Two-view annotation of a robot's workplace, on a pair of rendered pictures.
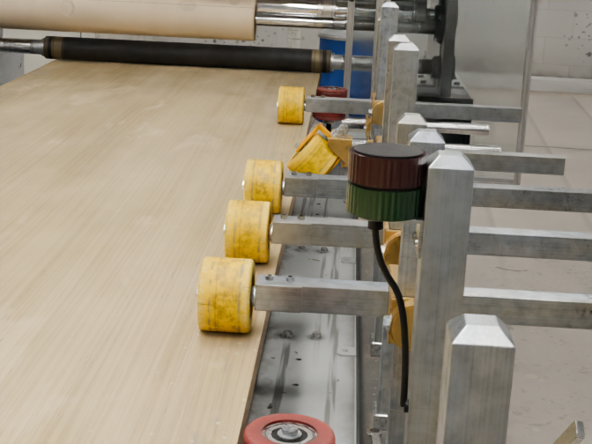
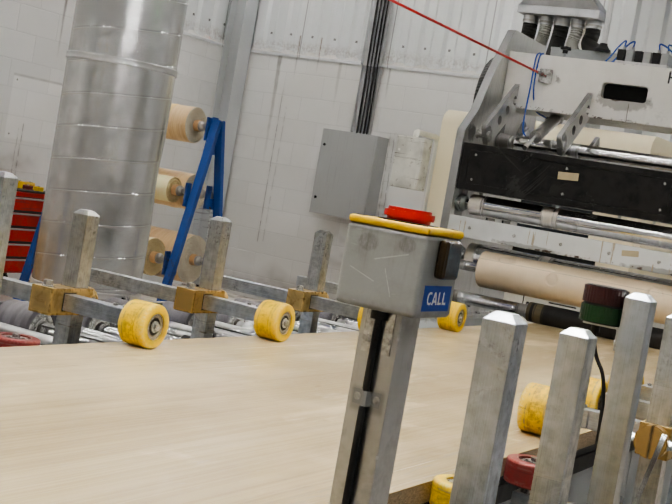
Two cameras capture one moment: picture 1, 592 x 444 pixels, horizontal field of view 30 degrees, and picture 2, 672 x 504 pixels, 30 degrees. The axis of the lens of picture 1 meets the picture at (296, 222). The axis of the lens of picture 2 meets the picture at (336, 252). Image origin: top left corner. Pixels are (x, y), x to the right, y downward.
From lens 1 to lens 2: 97 cm
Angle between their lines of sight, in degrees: 28
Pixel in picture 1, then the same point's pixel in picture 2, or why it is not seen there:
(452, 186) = (637, 310)
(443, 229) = (629, 334)
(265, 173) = not seen: hidden behind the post
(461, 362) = (562, 342)
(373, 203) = (589, 311)
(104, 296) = not seen: hidden behind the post
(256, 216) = (592, 386)
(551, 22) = not seen: outside the picture
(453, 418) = (556, 371)
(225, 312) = (535, 415)
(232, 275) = (544, 393)
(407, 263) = (654, 400)
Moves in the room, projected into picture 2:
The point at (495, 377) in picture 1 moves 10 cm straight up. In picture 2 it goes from (577, 353) to (593, 266)
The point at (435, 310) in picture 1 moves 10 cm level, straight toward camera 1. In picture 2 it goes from (619, 383) to (590, 386)
